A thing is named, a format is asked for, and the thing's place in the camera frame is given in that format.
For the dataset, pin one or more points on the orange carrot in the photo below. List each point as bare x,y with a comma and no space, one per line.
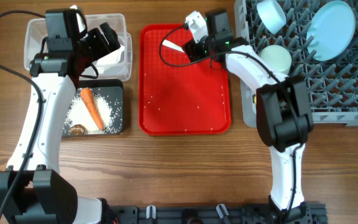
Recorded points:
88,99

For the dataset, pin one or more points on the red serving tray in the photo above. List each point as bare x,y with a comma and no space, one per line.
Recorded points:
176,98

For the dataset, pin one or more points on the clear plastic waste bin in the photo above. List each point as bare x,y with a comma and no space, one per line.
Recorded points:
36,31

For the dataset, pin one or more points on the green bowl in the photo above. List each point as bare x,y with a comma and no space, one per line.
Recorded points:
277,57

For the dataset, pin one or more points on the grey dishwasher rack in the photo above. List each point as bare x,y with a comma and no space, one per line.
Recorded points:
332,84

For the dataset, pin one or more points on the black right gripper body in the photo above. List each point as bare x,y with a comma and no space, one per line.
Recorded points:
191,50

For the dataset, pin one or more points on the light blue plate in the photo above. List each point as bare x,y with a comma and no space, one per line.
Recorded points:
331,30

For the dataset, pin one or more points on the brown food scrap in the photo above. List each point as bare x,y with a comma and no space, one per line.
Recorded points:
77,129

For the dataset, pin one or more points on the white plastic spoon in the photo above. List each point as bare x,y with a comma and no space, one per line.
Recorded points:
173,46

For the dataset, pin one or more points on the black food waste tray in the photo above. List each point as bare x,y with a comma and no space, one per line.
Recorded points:
117,93

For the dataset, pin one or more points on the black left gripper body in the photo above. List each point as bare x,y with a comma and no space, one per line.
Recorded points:
94,46

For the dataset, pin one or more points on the pile of white rice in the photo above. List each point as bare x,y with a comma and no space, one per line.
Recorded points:
79,113

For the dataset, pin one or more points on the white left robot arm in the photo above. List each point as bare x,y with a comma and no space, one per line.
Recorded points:
31,188

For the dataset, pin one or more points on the light blue bowl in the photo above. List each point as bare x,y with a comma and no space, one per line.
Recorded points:
272,15

